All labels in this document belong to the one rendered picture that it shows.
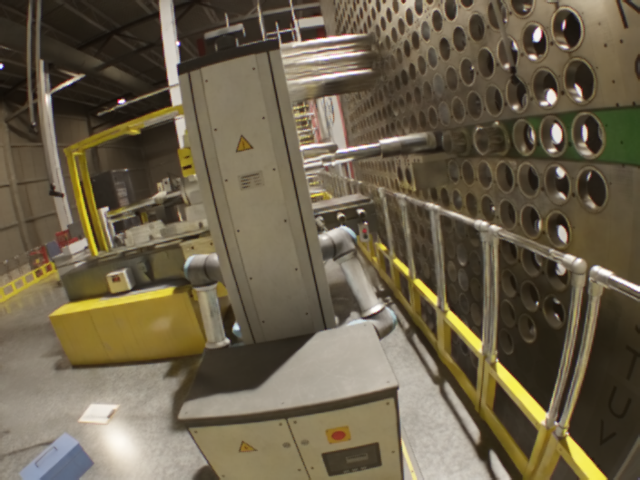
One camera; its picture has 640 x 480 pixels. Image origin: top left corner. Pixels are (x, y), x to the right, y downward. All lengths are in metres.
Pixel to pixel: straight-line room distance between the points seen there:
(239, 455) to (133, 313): 2.22
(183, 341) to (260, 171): 2.15
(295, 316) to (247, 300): 0.17
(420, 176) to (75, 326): 3.69
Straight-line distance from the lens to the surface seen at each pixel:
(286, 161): 1.01
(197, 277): 1.40
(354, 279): 1.43
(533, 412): 1.37
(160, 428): 2.32
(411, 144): 3.02
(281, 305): 1.12
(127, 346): 3.23
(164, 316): 2.88
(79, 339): 3.55
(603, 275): 0.90
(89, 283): 3.69
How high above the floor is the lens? 1.37
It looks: 14 degrees down
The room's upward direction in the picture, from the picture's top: 11 degrees counter-clockwise
